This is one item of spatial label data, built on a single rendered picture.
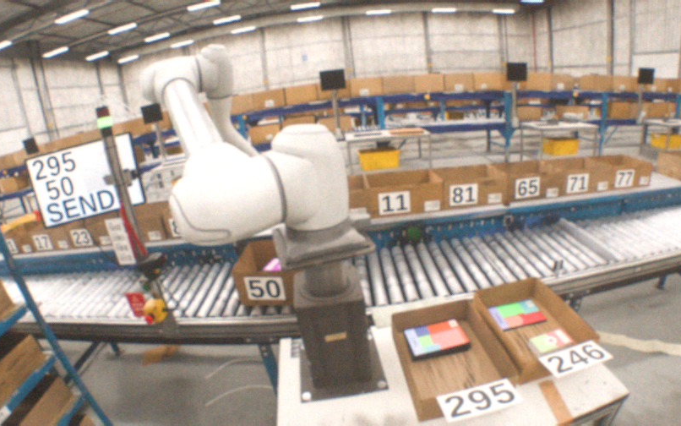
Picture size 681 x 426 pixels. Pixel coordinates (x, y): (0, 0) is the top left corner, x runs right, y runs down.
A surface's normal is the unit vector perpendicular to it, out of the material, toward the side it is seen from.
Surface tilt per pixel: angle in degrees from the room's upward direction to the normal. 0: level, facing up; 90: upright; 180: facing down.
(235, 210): 87
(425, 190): 90
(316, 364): 88
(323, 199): 94
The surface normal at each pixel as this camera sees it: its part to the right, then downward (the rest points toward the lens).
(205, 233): 0.24, 0.70
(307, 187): 0.51, 0.26
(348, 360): 0.11, 0.34
